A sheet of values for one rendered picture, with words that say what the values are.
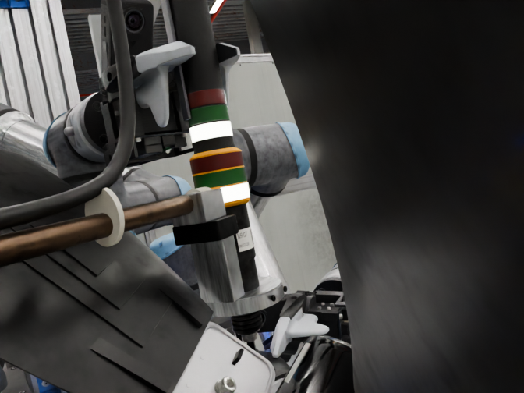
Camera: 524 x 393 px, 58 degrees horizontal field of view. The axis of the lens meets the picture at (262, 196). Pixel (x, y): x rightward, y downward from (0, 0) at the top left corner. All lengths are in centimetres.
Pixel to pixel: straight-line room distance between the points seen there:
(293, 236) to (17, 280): 230
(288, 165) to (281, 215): 161
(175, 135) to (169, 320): 20
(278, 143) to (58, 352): 68
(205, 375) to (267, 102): 228
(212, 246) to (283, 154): 56
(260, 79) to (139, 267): 225
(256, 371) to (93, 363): 12
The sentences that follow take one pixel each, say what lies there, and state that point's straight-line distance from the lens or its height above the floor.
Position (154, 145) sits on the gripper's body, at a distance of 44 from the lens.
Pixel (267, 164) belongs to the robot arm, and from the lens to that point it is 89.
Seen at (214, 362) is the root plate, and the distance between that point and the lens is 34.
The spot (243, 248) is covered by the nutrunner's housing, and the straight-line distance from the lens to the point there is 38.
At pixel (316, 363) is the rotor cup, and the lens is 33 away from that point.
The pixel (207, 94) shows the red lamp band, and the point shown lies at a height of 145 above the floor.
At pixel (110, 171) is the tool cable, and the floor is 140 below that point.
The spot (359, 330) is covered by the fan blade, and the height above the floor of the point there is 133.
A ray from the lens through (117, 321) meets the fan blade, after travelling 31.
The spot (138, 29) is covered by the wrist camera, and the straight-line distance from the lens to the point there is 51.
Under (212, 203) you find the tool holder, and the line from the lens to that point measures 35.
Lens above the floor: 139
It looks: 3 degrees down
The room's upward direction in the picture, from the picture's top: 10 degrees counter-clockwise
